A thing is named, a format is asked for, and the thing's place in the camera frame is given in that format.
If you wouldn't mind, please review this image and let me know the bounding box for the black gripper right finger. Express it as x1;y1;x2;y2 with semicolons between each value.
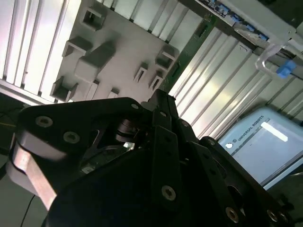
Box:
170;95;294;223

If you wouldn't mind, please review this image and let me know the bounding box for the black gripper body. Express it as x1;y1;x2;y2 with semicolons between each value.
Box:
45;146;299;227

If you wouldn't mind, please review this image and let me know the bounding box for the green RAM stick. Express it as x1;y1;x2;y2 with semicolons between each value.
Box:
163;13;218;97

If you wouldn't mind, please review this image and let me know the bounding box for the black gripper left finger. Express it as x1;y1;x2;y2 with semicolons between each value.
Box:
6;90;182;211

